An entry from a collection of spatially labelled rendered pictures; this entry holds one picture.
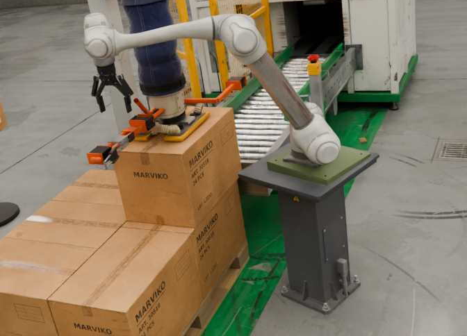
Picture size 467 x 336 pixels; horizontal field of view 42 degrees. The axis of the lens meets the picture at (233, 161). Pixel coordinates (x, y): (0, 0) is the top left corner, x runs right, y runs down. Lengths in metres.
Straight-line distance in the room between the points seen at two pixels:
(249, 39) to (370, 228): 1.83
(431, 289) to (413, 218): 0.72
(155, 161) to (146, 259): 0.46
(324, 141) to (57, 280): 1.33
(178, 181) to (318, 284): 0.89
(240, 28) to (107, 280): 1.22
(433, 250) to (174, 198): 1.54
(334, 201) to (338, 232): 0.18
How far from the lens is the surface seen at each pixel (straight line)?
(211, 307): 3.29
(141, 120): 2.86
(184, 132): 3.00
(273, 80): 2.55
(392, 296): 3.34
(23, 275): 3.02
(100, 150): 2.62
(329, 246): 3.12
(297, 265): 3.24
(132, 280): 2.75
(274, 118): 4.24
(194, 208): 2.98
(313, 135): 2.65
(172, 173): 2.91
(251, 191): 3.53
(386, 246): 3.72
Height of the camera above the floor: 2.04
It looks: 24 degrees down
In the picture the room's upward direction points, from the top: 9 degrees counter-clockwise
